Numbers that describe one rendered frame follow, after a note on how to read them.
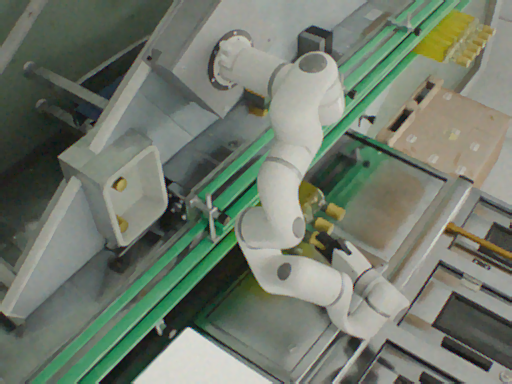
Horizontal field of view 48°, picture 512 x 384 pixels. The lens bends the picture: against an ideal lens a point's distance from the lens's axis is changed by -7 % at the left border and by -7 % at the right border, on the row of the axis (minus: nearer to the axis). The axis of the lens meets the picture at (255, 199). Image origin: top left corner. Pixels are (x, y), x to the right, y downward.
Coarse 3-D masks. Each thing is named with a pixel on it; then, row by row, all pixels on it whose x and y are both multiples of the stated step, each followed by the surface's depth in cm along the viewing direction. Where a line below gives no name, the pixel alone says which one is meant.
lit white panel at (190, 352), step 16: (192, 336) 155; (176, 352) 152; (192, 352) 152; (208, 352) 152; (160, 368) 149; (176, 368) 149; (192, 368) 149; (208, 368) 149; (224, 368) 148; (240, 368) 148
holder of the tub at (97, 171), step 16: (112, 144) 138; (128, 144) 138; (144, 144) 137; (96, 160) 134; (112, 160) 134; (128, 160) 134; (80, 176) 134; (96, 176) 131; (96, 192) 133; (96, 208) 139; (96, 224) 146; (112, 224) 139; (112, 240) 145
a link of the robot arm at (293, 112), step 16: (304, 64) 120; (320, 64) 119; (288, 80) 119; (304, 80) 117; (320, 80) 117; (336, 80) 121; (288, 96) 116; (304, 96) 116; (320, 96) 116; (272, 112) 117; (288, 112) 115; (304, 112) 115; (288, 128) 115; (304, 128) 116; (320, 128) 121; (288, 144) 120; (304, 144) 119; (320, 144) 124; (288, 160) 118; (304, 160) 120
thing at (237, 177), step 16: (432, 0) 220; (400, 16) 212; (416, 16) 212; (384, 32) 204; (400, 32) 204; (368, 48) 197; (384, 48) 197; (352, 64) 191; (368, 64) 190; (352, 80) 185; (272, 128) 170; (256, 144) 165; (272, 144) 166; (240, 160) 161; (256, 160) 162; (224, 176) 158; (240, 176) 158; (256, 176) 158; (208, 192) 154; (224, 192) 154; (240, 192) 154
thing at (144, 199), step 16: (144, 160) 144; (112, 176) 130; (128, 176) 146; (144, 176) 149; (160, 176) 145; (112, 192) 143; (128, 192) 149; (144, 192) 154; (160, 192) 149; (112, 208) 135; (128, 208) 152; (144, 208) 152; (160, 208) 152; (128, 224) 149; (144, 224) 149; (128, 240) 146
